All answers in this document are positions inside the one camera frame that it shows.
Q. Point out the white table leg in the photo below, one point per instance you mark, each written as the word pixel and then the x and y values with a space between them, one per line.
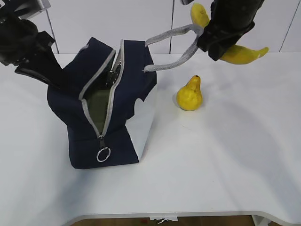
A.
pixel 260 221

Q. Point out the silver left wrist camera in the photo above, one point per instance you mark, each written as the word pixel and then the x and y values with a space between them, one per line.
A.
pixel 27 9

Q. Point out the navy white lunch bag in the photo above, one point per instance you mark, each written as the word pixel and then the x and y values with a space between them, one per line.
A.
pixel 108 104

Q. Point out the yellow pear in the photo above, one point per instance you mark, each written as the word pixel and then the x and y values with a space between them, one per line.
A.
pixel 189 97

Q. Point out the yellow banana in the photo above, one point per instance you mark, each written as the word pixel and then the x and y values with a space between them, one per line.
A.
pixel 237 54

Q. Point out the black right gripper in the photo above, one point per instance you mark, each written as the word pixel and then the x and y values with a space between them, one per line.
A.
pixel 230 20

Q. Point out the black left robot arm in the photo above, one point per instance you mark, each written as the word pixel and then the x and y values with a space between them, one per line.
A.
pixel 14 9

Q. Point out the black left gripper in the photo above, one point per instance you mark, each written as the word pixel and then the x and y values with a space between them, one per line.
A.
pixel 18 37

